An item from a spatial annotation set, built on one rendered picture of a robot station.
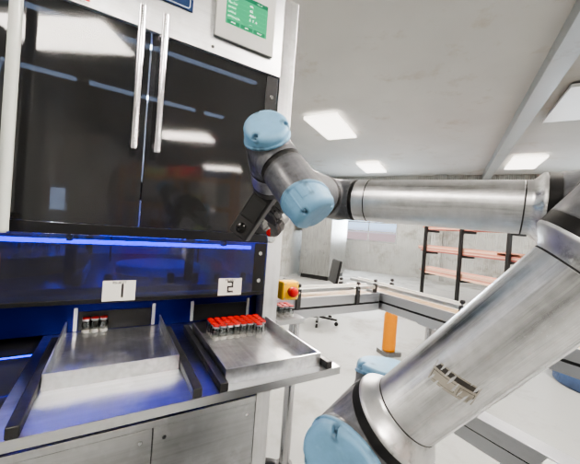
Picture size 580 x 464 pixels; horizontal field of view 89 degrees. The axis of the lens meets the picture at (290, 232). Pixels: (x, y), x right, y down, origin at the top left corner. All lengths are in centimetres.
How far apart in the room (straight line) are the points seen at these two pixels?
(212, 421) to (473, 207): 107
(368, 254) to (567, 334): 1030
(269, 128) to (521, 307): 38
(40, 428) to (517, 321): 70
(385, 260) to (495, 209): 1005
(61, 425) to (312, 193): 57
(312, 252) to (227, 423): 675
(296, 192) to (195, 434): 100
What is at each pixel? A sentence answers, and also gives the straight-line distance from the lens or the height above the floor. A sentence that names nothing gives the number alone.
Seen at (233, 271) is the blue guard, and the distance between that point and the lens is 108.
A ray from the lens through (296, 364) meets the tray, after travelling 83.
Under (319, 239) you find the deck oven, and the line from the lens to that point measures 772.
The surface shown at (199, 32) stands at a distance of 119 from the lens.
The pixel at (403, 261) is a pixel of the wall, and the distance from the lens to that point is 1043.
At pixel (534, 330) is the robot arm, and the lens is 36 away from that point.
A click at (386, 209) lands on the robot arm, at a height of 128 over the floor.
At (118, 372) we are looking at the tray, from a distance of 82.
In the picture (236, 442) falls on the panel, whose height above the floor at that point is 45.
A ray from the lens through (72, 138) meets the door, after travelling 104.
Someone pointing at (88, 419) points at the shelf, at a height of 88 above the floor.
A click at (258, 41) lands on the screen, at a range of 125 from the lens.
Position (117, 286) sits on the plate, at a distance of 102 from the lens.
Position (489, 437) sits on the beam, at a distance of 158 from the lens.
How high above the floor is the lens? 124
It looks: level
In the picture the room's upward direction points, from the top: 4 degrees clockwise
